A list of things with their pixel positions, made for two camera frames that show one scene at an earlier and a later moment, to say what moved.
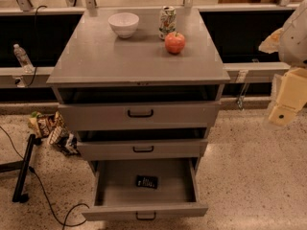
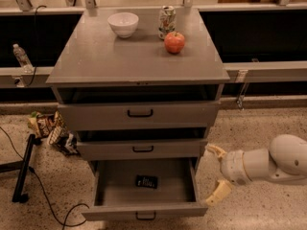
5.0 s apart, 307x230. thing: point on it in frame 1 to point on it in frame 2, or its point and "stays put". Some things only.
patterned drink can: x=167 y=21 stays put
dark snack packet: x=68 y=144 stays put
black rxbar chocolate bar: x=147 y=181 stays put
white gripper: x=295 y=45 to x=232 y=167
